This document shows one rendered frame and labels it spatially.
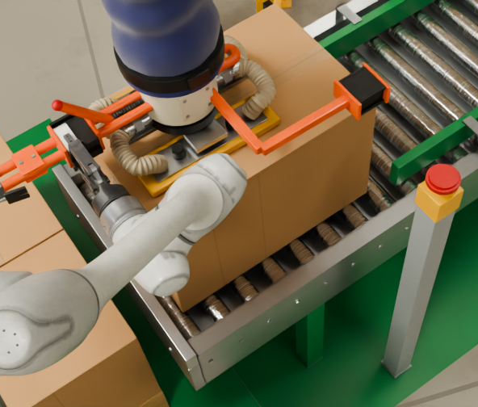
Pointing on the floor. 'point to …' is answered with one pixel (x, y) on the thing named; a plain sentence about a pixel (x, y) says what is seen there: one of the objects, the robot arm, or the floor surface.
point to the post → (419, 274)
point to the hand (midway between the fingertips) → (69, 143)
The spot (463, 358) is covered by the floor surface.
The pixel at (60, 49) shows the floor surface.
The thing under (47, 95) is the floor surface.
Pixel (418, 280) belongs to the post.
